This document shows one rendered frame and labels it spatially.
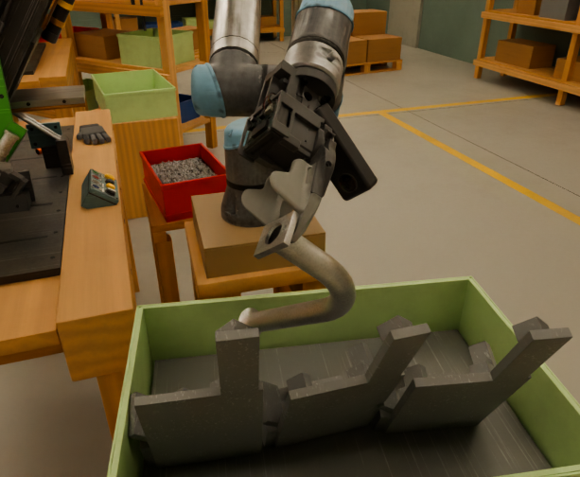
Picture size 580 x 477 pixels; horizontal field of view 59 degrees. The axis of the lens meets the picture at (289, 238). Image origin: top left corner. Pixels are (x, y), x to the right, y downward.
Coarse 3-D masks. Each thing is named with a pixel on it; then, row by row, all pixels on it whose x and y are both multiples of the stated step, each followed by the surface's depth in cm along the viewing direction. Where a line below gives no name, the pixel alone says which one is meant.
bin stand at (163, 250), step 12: (144, 192) 169; (156, 204) 161; (156, 216) 154; (156, 228) 149; (168, 228) 150; (180, 228) 152; (156, 240) 151; (168, 240) 153; (156, 252) 154; (168, 252) 155; (156, 264) 187; (168, 264) 157; (168, 276) 159; (168, 288) 160; (168, 300) 163
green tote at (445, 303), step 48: (384, 288) 94; (432, 288) 95; (480, 288) 93; (144, 336) 87; (192, 336) 92; (288, 336) 96; (336, 336) 98; (480, 336) 93; (144, 384) 83; (528, 384) 79; (528, 432) 80; (576, 432) 69
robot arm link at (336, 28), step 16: (304, 0) 67; (320, 0) 65; (336, 0) 65; (304, 16) 64; (320, 16) 63; (336, 16) 64; (352, 16) 67; (304, 32) 63; (320, 32) 62; (336, 32) 63; (288, 48) 64; (336, 48) 62
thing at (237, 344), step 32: (224, 352) 53; (256, 352) 54; (224, 384) 58; (256, 384) 60; (160, 416) 62; (192, 416) 63; (224, 416) 65; (256, 416) 66; (160, 448) 68; (192, 448) 70; (224, 448) 72; (256, 448) 74
